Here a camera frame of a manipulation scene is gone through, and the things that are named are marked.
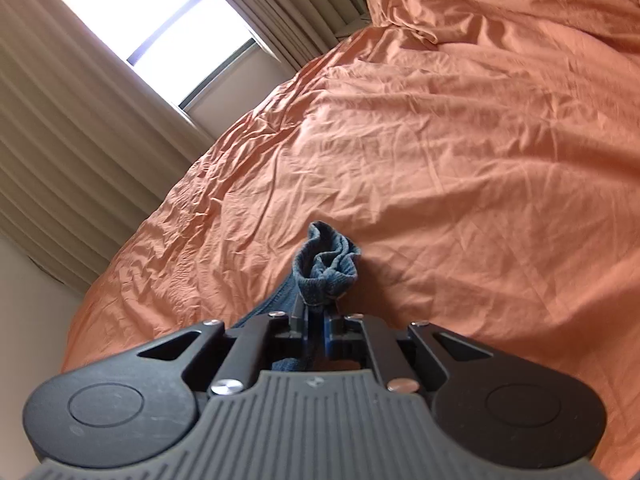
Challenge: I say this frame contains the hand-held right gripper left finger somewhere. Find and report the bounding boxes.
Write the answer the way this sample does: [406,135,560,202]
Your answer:
[137,292,314,396]

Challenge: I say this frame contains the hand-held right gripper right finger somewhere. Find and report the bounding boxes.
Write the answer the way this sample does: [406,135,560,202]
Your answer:
[320,305,494,394]

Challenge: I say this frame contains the blue denim pants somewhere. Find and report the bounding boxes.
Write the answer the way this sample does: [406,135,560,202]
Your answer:
[232,221,362,374]

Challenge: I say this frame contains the bed with orange sheet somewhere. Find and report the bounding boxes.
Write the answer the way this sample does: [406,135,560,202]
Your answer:
[60,0,640,480]

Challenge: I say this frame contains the wide beige curtain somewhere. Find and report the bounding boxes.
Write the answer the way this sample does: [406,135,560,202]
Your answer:
[0,0,217,296]

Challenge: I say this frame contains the narrow beige curtain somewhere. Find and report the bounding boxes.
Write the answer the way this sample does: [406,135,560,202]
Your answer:
[190,0,377,72]

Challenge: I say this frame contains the window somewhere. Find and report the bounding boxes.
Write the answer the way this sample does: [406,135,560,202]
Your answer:
[42,0,267,112]

